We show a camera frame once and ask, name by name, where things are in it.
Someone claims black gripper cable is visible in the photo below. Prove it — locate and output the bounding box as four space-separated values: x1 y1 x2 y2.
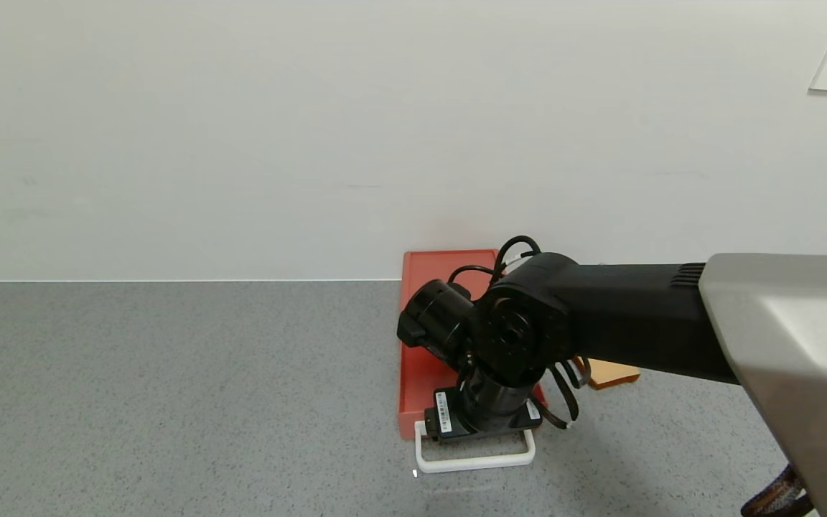
528 358 592 432

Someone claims brown braided cable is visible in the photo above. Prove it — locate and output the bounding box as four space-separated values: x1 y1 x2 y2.
740 465 816 517

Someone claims toy toast slice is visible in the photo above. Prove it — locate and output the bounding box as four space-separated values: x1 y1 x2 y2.
575 357 640 391

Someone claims black camera cable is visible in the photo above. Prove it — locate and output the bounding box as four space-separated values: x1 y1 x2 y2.
448 236 542 286

